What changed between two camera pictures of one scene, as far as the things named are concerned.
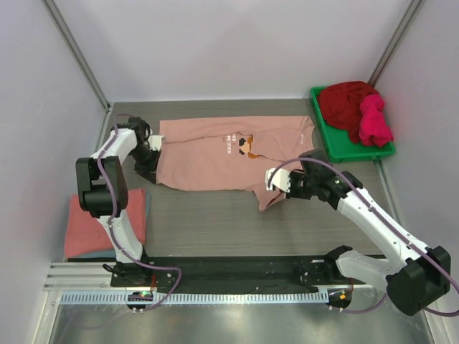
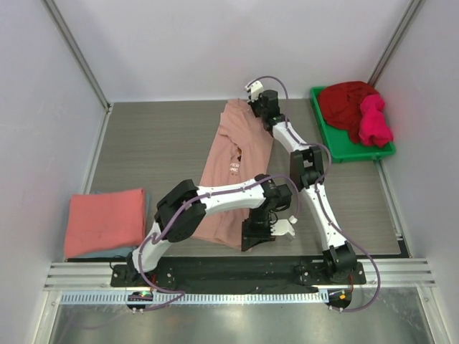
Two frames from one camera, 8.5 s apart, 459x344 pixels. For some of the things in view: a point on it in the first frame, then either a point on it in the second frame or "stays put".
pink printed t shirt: x=232 y=153 to x=244 y=150
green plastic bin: x=338 y=144 stays put
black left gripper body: x=146 y=160 to x=257 y=227
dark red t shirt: x=340 y=105 stays put
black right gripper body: x=291 y=184 to x=258 y=104
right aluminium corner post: x=391 y=48 stays put
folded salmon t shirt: x=86 y=234 stays put
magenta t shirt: x=373 y=125 stays put
